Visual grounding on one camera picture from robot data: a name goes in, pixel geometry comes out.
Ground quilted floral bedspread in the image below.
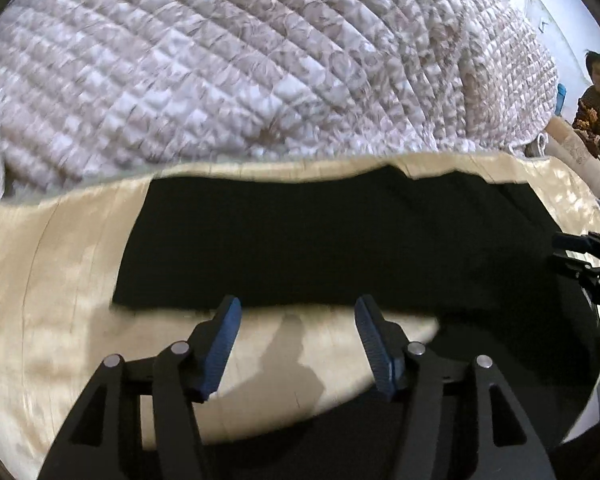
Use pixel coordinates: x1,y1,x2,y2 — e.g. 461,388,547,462
0,0,560,211

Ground black pants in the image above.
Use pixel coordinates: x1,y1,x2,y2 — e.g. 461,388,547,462
111,165,600,480

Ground beige plush blanket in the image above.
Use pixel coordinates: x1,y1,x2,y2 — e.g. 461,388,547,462
0,152,600,480

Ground patterned beige bolster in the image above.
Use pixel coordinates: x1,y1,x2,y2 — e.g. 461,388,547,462
544,119,600,201

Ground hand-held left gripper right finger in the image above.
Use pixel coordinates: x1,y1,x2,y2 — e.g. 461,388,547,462
354,295,563,480

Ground white wall poster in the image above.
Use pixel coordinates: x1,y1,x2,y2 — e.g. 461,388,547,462
524,0,581,68

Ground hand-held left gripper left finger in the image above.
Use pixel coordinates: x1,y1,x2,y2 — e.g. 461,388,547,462
37,295,243,480

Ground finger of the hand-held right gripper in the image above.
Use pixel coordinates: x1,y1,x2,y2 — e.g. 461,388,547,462
552,231,600,257
549,254,600,306

